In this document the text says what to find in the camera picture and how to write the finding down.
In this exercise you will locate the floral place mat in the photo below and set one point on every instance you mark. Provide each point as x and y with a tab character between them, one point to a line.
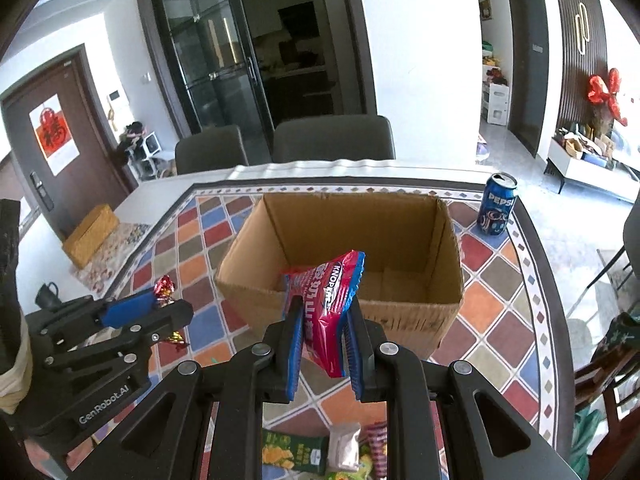
117	255

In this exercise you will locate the red paper door poster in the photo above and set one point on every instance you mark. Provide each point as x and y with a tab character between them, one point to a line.
54	132

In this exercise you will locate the brown entrance door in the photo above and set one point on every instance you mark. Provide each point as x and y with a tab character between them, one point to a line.
90	160

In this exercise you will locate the colourful checkered tablecloth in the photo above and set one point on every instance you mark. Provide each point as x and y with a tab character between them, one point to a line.
500	280

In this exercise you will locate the dark green patterned cloth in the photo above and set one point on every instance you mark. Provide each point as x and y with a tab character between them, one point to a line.
617	340

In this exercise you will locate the grey dining chair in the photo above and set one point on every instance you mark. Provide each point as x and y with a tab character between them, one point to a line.
332	137
210	150

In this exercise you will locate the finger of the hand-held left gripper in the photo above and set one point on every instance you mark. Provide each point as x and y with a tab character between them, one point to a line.
165	317
125	310

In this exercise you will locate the white storage box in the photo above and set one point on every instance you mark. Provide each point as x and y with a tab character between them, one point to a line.
496	105

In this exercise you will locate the yellow woven box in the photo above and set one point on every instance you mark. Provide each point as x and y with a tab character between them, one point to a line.
90	235

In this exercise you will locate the red balloon bow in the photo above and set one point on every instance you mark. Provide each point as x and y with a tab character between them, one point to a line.
602	91

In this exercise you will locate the red foil twist candy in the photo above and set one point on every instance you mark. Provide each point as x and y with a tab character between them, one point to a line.
164	290

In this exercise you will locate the green snack packet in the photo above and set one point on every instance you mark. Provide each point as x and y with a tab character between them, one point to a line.
292	452

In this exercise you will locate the blue soda can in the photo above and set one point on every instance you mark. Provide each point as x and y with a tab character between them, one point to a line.
496	207

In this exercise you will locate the pink patterned snack packet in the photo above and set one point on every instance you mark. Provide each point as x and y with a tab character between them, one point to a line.
376	450

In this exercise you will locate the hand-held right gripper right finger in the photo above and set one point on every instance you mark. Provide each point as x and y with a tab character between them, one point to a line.
352	355

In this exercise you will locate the pink red snack packet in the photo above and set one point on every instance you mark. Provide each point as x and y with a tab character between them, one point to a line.
325	292

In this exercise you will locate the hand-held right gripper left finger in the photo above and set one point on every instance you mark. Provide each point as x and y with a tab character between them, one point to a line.
294	355

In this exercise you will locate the dark interior door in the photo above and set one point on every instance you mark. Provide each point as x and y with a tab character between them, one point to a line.
527	65

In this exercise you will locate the white low cabinet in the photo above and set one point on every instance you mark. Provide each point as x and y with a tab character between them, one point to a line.
580	167

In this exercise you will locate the black glass sliding door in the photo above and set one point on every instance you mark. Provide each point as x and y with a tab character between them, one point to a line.
210	55

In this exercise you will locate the dark chair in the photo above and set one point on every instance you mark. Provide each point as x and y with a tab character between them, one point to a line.
631	245

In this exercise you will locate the white snack packet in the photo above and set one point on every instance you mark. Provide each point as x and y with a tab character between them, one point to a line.
345	447

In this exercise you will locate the brown cardboard box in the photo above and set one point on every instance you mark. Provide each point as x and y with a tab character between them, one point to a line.
350	230

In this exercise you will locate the wooden chair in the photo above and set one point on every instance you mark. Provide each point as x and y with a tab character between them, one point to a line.
597	385

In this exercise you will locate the white small shelf unit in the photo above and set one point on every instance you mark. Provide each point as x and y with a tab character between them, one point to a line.
146	152

